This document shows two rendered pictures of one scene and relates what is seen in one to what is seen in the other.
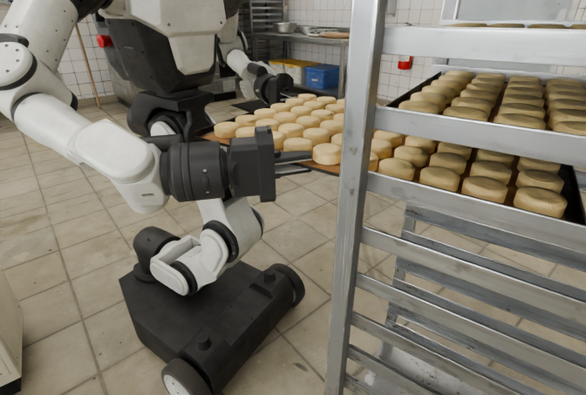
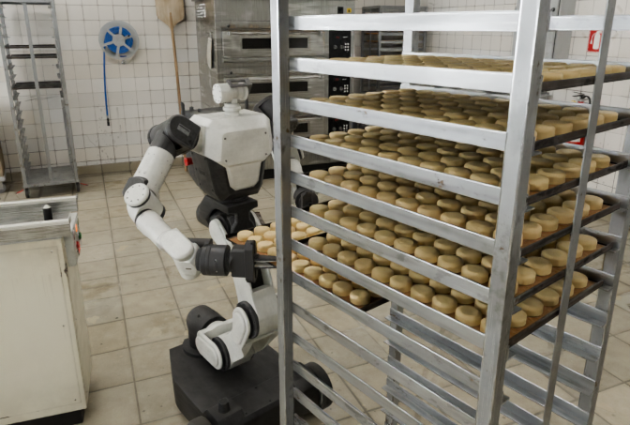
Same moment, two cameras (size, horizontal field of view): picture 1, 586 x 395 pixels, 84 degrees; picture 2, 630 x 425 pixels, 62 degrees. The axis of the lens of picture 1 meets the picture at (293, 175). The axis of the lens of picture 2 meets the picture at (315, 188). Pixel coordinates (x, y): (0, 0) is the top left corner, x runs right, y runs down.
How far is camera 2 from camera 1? 1.02 m
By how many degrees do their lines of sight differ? 18
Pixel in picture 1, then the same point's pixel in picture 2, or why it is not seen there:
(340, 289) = (281, 340)
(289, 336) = not seen: outside the picture
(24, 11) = (149, 164)
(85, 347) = (133, 403)
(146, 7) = (213, 151)
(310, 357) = not seen: outside the picture
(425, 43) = (302, 216)
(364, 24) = (278, 205)
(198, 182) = (212, 265)
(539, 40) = (329, 225)
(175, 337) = (204, 402)
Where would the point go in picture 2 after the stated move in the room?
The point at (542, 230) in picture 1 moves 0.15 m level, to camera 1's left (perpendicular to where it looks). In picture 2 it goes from (344, 307) to (283, 297)
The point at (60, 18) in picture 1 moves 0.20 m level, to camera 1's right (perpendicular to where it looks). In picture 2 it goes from (164, 165) to (221, 170)
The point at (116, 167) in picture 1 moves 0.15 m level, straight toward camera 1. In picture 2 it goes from (175, 253) to (175, 278)
